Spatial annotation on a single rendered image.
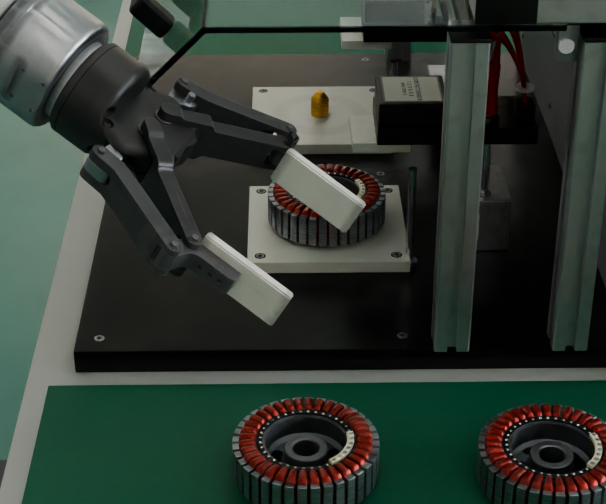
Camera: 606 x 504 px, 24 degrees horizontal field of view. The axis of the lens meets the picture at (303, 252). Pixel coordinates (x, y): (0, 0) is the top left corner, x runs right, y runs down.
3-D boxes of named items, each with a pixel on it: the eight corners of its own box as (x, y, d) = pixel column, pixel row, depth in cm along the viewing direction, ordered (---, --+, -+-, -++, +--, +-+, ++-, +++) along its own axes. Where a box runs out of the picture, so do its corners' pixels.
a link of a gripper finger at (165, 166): (160, 117, 101) (142, 115, 100) (210, 238, 95) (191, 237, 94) (138, 156, 104) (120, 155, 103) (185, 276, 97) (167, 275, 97)
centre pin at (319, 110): (311, 117, 160) (311, 95, 158) (310, 110, 161) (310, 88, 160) (328, 117, 160) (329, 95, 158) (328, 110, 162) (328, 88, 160)
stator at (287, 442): (208, 499, 110) (206, 460, 108) (269, 416, 118) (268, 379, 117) (347, 539, 106) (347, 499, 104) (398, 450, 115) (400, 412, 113)
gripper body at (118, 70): (88, 96, 109) (187, 170, 108) (27, 143, 102) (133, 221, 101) (126, 21, 104) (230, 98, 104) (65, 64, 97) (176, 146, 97)
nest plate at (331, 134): (251, 155, 155) (250, 144, 154) (252, 96, 168) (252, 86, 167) (392, 154, 155) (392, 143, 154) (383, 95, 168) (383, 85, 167)
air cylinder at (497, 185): (453, 251, 137) (456, 200, 135) (445, 212, 144) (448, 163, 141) (507, 250, 137) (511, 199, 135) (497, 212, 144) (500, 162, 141)
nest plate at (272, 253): (247, 273, 134) (246, 262, 133) (249, 196, 147) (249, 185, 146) (410, 272, 134) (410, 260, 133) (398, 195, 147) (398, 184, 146)
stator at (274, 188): (262, 248, 135) (261, 213, 133) (273, 191, 145) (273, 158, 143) (383, 253, 135) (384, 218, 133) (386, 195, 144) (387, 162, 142)
